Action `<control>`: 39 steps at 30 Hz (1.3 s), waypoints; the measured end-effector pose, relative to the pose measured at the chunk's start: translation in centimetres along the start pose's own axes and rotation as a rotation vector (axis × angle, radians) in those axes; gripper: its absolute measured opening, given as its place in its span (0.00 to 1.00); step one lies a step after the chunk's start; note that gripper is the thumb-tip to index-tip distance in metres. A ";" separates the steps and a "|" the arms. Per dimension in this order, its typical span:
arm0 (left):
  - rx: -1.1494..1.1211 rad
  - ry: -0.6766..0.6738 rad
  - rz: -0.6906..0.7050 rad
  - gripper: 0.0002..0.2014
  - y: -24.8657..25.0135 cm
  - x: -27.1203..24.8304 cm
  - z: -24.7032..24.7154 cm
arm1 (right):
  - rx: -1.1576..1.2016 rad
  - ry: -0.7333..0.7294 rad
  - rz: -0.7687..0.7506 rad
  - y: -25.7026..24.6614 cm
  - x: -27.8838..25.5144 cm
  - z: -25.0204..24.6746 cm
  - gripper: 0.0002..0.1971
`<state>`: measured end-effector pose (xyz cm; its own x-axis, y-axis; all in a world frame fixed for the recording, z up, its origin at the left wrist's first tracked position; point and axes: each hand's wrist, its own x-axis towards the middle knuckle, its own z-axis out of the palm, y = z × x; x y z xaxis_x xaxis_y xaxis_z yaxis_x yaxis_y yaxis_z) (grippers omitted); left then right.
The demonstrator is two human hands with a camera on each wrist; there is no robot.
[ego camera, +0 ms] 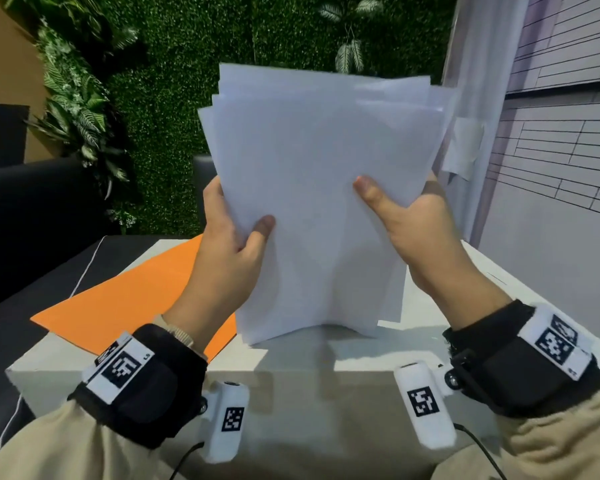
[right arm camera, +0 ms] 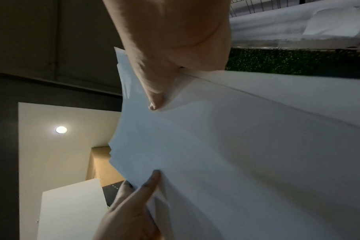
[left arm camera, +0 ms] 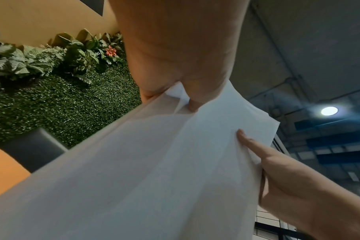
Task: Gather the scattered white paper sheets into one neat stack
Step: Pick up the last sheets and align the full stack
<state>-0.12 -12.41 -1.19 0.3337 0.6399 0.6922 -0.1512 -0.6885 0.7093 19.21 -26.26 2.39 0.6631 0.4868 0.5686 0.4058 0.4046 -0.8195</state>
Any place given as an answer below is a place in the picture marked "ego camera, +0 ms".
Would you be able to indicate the person's right forearm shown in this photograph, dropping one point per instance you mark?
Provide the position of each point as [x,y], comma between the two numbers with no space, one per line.
[555,444]

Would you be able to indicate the person's left forearm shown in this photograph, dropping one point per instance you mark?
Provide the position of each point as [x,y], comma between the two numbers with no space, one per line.
[40,444]

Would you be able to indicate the black leather sofa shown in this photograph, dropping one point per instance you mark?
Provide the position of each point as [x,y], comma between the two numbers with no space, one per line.
[35,219]

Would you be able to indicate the black sofa backrest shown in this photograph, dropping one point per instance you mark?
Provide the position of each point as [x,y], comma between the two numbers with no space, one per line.
[2,134]

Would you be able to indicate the person's right hand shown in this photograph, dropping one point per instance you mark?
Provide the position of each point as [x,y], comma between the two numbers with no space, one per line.
[430,244]

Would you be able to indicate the orange folder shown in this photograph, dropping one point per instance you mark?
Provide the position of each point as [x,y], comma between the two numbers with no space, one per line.
[130,299]

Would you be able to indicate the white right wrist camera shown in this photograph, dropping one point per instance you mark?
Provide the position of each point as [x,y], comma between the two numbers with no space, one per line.
[425,404]

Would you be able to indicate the artificial green hedge panel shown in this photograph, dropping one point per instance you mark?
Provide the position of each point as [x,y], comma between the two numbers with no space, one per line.
[180,69]

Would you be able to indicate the hanging striped fern leaves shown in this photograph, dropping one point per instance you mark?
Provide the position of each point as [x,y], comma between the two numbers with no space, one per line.
[349,57]

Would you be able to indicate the white sheer curtain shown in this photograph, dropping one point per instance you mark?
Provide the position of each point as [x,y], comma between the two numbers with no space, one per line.
[485,44]

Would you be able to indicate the black leather bench backrest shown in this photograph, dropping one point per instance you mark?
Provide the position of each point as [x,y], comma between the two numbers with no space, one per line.
[204,179]

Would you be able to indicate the person's left hand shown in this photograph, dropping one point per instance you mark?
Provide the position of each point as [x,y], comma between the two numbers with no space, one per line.
[220,284]

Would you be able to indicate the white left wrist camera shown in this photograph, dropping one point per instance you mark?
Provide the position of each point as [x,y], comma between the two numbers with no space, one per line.
[227,419]

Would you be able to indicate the gathered white paper bundle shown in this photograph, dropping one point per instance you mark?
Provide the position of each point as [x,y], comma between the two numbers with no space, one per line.
[320,169]

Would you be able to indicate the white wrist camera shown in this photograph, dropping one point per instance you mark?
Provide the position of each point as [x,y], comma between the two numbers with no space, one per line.
[425,404]
[227,419]

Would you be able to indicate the white paper note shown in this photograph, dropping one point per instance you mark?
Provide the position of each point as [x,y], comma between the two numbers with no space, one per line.
[465,144]

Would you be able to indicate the artificial fern plant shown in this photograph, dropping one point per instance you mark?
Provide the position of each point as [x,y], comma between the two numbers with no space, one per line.
[80,104]

